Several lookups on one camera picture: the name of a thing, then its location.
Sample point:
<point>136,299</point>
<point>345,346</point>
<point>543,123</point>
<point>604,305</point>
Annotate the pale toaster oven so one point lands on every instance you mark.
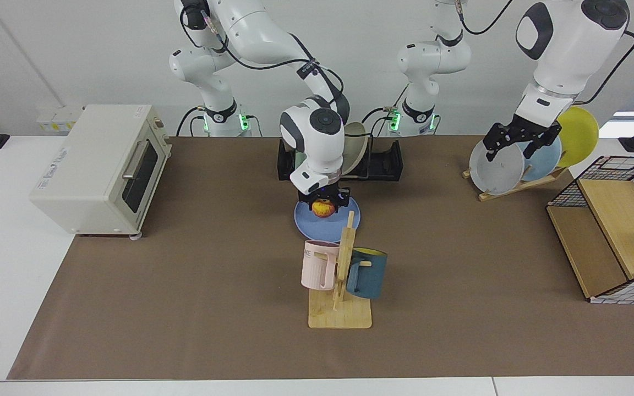
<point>86,176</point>

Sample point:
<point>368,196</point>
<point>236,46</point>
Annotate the wooden plate stand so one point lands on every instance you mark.
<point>507,190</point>

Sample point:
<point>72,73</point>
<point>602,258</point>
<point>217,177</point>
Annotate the grey plate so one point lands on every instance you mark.
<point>496,170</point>

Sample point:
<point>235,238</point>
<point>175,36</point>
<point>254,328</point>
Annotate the pale green plate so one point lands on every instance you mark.
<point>299,163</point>

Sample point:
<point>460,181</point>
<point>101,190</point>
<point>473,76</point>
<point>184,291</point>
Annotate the beige plate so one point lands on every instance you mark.
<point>356,146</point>

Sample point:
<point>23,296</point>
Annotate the red yellow apple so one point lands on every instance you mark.
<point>323,209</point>

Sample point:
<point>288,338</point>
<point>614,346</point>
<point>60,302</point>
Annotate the light blue plate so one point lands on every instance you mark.
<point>545,162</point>

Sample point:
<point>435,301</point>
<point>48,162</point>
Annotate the brown table cloth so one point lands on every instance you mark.
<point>185,319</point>

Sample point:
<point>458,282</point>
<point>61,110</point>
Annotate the wooden cup stand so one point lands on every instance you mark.
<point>339,316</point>

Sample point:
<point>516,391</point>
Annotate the black dish rack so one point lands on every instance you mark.
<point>388,163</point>

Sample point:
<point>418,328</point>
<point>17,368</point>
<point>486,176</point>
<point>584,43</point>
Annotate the white wall socket box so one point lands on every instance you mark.
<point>55,118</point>

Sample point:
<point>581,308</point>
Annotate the pink cup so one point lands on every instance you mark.
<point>314,267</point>

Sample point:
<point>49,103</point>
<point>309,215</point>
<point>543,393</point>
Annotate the yellow plate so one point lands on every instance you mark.
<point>580,135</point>

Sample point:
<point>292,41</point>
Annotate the dark blue cup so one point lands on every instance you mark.
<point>369,278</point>

